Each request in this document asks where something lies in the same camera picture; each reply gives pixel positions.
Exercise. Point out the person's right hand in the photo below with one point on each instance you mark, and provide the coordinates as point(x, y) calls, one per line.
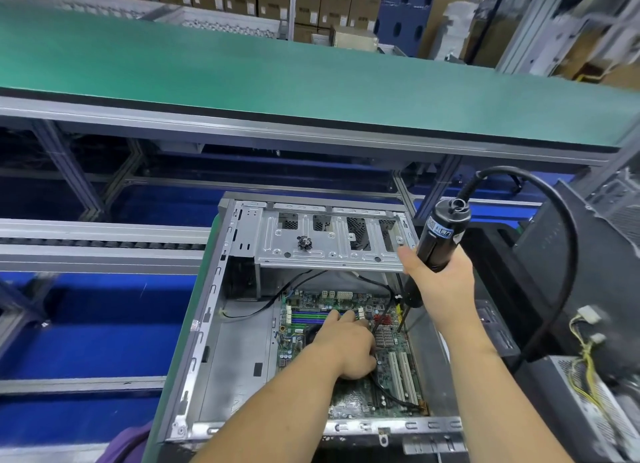
point(440, 283)

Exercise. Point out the person's left hand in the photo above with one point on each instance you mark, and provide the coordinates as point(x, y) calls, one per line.
point(345, 343)

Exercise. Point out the green motherboard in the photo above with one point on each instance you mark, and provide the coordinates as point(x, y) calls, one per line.
point(300, 313)

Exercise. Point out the grey metal computer case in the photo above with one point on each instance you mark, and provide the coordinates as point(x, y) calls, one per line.
point(225, 318)

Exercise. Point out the person's left forearm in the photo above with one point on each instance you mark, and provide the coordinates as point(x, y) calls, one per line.
point(270, 408)

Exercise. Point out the grey power supply unit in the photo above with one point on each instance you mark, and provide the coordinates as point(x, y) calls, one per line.
point(600, 408)

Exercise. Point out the green conveyor belt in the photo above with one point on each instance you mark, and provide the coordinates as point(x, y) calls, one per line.
point(200, 68)

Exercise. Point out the grey flat metal rail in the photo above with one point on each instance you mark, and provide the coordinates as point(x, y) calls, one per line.
point(100, 246)

